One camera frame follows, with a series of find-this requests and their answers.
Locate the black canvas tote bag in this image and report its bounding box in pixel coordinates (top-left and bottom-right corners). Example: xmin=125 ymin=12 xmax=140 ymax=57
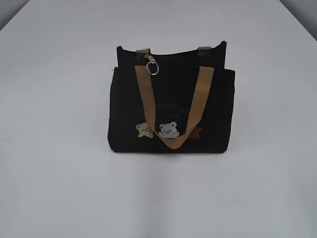
xmin=108 ymin=41 xmax=235 ymax=153

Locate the silver zipper pull ring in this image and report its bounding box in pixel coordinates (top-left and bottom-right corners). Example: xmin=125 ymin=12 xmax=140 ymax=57
xmin=145 ymin=55 xmax=159 ymax=75

